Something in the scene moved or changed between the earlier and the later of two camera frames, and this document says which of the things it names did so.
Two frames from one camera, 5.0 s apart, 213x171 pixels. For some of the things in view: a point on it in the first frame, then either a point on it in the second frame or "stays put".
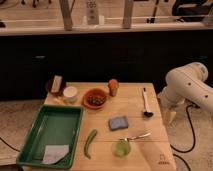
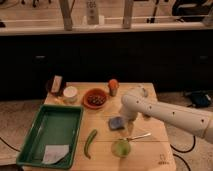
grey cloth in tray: (54, 153) stays put
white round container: (70, 95) stays put
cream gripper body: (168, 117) -> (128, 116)
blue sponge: (117, 123) stays put
